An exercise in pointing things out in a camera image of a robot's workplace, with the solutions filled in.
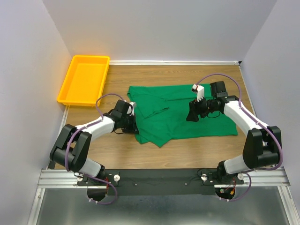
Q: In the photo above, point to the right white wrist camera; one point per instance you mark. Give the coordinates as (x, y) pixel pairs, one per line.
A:
(199, 90)

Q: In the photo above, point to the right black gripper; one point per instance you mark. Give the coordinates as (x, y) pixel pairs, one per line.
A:
(195, 109)

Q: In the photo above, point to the aluminium frame rail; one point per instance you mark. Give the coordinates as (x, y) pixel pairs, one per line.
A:
(54, 178)

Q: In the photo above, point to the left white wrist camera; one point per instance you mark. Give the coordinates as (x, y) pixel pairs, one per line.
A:
(132, 107)

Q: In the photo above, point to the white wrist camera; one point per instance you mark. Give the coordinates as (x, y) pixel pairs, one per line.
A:
(132, 107)
(199, 90)

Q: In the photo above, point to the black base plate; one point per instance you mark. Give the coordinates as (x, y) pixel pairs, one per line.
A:
(128, 182)

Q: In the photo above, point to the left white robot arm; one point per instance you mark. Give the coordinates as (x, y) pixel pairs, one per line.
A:
(73, 142)

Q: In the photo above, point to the yellow plastic tray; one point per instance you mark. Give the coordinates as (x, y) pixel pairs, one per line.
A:
(84, 81)

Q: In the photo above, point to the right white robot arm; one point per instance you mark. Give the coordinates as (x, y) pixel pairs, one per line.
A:
(262, 149)

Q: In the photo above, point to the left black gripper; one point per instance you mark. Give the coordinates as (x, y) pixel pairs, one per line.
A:
(133, 129)

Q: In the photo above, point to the green t shirt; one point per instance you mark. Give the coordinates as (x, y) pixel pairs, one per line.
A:
(161, 115)

